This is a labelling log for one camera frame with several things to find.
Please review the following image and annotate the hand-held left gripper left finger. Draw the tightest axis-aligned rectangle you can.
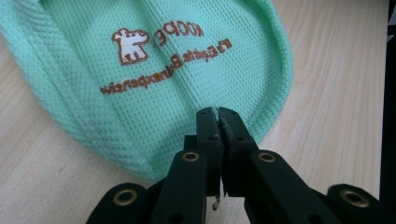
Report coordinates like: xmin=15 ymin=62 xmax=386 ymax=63
xmin=183 ymin=106 xmax=223 ymax=198

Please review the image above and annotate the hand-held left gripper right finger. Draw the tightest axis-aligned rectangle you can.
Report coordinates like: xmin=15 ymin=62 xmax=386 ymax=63
xmin=219 ymin=106 xmax=260 ymax=198

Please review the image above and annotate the mint green bib striped lining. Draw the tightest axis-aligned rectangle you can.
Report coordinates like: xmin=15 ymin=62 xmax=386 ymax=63
xmin=0 ymin=0 xmax=294 ymax=184

